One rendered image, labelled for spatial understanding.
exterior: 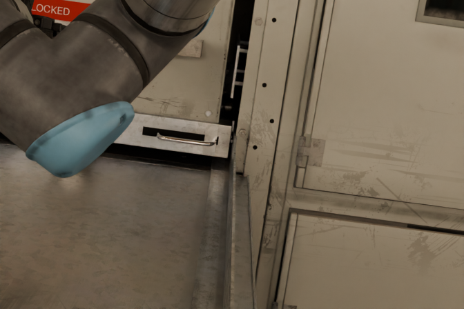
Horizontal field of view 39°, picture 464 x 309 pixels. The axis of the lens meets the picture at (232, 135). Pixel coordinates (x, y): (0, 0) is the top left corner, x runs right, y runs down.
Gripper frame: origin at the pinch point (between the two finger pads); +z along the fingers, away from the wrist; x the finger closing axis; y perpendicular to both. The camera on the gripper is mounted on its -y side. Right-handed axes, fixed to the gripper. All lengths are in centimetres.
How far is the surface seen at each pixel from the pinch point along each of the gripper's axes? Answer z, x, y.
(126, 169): 19.5, 10.3, 19.5
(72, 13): 25.1, -3.1, -5.4
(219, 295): -21.8, 27.1, 26.2
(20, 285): -24.3, 7.1, 27.0
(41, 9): 25.1, -8.5, -5.3
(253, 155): 24.3, 31.1, 14.8
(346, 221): 24, 49, 24
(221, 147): 27.4, 25.6, 14.4
